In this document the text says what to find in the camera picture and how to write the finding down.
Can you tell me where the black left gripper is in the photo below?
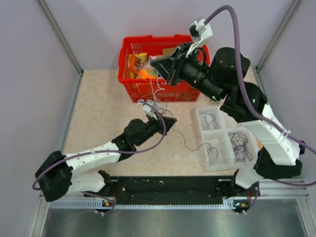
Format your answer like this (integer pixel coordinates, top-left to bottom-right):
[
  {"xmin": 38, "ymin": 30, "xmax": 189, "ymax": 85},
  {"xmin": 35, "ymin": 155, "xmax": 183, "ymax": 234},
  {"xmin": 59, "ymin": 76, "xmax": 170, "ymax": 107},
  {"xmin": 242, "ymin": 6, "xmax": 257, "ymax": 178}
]
[{"xmin": 135, "ymin": 112, "xmax": 176, "ymax": 147}]

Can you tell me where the white slotted cable duct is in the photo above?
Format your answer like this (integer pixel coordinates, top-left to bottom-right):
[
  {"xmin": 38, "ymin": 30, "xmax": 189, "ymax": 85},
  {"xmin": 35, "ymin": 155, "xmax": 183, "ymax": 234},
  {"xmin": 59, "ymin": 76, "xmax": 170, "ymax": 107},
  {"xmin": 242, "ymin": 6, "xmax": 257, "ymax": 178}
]
[{"xmin": 49, "ymin": 198, "xmax": 249, "ymax": 210}]

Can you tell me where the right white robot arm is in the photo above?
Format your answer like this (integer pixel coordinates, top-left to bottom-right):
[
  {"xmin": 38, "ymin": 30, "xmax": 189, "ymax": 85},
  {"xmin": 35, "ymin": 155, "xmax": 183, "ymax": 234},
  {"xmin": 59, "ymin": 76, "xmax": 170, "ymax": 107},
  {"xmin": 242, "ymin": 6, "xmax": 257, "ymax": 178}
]
[{"xmin": 151, "ymin": 19, "xmax": 305, "ymax": 196}]

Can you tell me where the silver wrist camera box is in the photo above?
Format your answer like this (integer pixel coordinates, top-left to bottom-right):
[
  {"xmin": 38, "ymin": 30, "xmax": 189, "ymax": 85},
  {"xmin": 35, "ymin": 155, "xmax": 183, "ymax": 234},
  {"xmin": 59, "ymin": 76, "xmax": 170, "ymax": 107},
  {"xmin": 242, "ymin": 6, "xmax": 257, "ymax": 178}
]
[{"xmin": 187, "ymin": 20, "xmax": 199, "ymax": 38}]

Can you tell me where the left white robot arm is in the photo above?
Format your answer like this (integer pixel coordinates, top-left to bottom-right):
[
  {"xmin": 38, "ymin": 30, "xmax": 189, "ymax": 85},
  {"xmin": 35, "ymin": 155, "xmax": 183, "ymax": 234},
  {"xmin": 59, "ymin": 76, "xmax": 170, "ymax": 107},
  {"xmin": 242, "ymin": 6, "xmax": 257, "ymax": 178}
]
[{"xmin": 32, "ymin": 100, "xmax": 177, "ymax": 202}]

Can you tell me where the white compartment tray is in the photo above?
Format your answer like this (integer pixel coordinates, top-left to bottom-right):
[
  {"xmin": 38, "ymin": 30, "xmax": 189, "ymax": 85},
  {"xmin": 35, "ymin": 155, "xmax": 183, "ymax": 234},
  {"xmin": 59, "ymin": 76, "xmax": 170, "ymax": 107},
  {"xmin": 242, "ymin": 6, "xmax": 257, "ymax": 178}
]
[{"xmin": 195, "ymin": 106, "xmax": 259, "ymax": 172}]

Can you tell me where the red plastic shopping basket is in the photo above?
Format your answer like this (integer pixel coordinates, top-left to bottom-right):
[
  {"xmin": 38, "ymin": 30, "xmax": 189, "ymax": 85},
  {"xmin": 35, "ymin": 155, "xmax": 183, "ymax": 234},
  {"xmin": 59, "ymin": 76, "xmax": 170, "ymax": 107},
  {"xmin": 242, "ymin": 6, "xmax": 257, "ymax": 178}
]
[{"xmin": 118, "ymin": 35, "xmax": 200, "ymax": 102}]

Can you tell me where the blue thin wire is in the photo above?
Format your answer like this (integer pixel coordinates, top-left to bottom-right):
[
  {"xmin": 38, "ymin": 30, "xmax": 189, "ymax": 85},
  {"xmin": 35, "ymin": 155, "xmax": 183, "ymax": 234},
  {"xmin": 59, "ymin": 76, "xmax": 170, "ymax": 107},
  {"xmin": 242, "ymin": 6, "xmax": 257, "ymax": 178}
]
[{"xmin": 198, "ymin": 112, "xmax": 220, "ymax": 131}]

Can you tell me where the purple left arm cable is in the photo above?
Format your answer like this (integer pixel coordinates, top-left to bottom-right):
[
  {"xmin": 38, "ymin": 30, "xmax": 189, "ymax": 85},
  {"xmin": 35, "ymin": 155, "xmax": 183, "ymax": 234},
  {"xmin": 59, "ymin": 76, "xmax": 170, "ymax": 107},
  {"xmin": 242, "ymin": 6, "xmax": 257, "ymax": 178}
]
[{"xmin": 32, "ymin": 100, "xmax": 167, "ymax": 191}]

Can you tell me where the orange snack packet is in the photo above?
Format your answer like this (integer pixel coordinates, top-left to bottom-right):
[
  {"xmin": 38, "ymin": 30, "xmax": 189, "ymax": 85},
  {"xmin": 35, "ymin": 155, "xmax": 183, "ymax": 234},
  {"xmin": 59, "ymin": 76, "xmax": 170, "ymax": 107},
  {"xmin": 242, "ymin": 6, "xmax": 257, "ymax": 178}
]
[{"xmin": 128, "ymin": 53, "xmax": 148, "ymax": 79}]

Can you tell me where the white thin wire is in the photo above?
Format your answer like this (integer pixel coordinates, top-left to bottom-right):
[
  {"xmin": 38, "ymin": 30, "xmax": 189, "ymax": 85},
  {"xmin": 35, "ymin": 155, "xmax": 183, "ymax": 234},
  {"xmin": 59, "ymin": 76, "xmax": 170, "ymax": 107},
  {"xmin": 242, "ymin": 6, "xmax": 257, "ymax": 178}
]
[{"xmin": 147, "ymin": 55, "xmax": 168, "ymax": 109}]

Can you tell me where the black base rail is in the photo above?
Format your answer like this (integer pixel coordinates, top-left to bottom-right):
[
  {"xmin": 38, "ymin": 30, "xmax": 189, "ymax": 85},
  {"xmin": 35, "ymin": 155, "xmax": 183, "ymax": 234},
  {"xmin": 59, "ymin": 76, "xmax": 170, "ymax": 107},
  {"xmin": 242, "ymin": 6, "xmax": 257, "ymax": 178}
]
[{"xmin": 96, "ymin": 175, "xmax": 260, "ymax": 205}]

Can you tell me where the brown cardboard box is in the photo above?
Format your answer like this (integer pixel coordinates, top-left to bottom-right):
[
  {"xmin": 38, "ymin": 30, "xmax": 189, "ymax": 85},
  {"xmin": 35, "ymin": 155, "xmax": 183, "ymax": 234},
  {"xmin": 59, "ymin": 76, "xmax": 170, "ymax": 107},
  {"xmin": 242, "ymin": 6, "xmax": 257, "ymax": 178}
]
[{"xmin": 162, "ymin": 47, "xmax": 176, "ymax": 56}]

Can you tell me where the dark purple wire in tray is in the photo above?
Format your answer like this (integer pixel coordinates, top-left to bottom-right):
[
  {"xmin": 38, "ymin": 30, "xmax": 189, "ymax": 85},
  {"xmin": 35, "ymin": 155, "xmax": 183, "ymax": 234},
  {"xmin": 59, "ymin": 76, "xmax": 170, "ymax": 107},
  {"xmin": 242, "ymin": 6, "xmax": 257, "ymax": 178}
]
[{"xmin": 228, "ymin": 131, "xmax": 254, "ymax": 164}]

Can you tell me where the orange sponge pack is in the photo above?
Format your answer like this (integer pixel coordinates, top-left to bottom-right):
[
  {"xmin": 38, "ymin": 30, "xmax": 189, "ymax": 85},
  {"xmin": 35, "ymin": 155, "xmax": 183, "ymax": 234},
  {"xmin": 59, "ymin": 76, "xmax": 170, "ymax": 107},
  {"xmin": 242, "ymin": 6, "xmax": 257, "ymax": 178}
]
[{"xmin": 136, "ymin": 68, "xmax": 159, "ymax": 79}]

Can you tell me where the white wire in tray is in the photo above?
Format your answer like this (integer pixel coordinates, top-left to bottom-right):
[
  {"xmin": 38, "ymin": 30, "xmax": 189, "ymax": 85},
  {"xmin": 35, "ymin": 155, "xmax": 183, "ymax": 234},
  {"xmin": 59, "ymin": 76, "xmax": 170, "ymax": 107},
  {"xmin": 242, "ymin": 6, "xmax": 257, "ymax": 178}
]
[{"xmin": 207, "ymin": 139, "xmax": 229, "ymax": 163}]

